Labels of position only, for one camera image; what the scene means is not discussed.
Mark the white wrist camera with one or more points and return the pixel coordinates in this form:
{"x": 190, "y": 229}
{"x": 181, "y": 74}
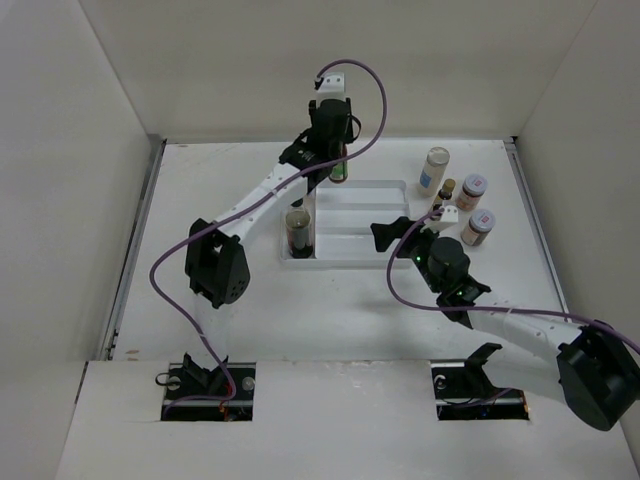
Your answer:
{"x": 332, "y": 86}
{"x": 442, "y": 219}

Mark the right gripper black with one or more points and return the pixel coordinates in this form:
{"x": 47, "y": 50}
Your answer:
{"x": 385, "y": 234}

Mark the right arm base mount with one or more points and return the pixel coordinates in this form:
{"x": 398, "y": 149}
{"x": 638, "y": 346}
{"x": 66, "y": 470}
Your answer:
{"x": 463, "y": 393}

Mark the brown jar white lid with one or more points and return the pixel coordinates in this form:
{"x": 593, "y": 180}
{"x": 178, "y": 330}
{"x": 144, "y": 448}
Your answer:
{"x": 478, "y": 227}
{"x": 473, "y": 188}

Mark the glass bottle black cap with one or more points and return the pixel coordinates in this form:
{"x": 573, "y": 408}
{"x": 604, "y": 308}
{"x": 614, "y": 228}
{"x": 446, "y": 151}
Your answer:
{"x": 298, "y": 223}

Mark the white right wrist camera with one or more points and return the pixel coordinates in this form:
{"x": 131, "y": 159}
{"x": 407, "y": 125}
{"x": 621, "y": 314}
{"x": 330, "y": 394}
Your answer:
{"x": 442, "y": 219}

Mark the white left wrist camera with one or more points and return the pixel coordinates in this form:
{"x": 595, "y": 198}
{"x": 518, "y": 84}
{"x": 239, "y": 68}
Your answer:
{"x": 332, "y": 86}

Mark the tall white spice jar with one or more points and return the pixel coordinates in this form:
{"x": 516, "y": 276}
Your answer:
{"x": 435, "y": 165}

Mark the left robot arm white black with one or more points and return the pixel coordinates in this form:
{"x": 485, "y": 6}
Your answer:
{"x": 216, "y": 264}

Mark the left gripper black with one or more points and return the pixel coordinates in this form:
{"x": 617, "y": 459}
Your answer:
{"x": 347, "y": 138}

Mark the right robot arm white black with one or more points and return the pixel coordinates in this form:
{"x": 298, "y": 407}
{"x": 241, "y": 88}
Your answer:
{"x": 582, "y": 363}

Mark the small yellow label bottle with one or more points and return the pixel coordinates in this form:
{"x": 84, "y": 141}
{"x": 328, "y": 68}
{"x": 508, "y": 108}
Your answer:
{"x": 444, "y": 194}

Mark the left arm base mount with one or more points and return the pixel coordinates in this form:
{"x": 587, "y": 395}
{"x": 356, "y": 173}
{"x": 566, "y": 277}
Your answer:
{"x": 192, "y": 393}

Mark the yellow cap sauce bottle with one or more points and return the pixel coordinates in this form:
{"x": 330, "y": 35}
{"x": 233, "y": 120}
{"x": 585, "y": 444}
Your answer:
{"x": 339, "y": 172}

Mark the brown jar white lid front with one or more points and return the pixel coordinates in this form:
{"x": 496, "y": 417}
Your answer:
{"x": 478, "y": 227}

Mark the white divided organizer tray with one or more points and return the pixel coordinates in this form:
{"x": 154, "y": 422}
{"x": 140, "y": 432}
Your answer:
{"x": 341, "y": 218}

